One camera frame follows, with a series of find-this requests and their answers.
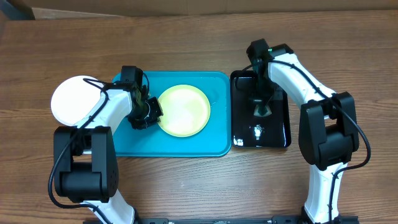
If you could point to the yellow plate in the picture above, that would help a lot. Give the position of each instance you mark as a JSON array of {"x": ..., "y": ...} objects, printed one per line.
[{"x": 186, "y": 110}]

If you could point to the white plate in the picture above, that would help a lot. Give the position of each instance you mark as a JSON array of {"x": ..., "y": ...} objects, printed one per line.
[{"x": 74, "y": 98}]

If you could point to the black water tray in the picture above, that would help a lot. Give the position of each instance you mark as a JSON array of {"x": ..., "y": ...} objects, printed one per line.
[{"x": 250, "y": 131}]

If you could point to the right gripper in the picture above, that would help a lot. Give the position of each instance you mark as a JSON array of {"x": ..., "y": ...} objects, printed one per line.
[{"x": 256, "y": 99}]

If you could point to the green yellow sponge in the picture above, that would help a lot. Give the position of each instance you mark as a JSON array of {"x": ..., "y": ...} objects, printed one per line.
[{"x": 262, "y": 111}]

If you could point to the teal plastic tray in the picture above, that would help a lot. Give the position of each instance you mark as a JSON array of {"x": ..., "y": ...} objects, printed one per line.
[{"x": 214, "y": 140}]

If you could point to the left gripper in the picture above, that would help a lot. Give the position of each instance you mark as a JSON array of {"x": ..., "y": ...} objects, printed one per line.
[{"x": 157, "y": 111}]

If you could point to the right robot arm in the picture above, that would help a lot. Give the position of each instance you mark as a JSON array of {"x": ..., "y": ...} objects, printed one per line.
[{"x": 328, "y": 132}]

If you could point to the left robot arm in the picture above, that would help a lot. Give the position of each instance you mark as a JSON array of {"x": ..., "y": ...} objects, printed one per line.
[{"x": 85, "y": 170}]

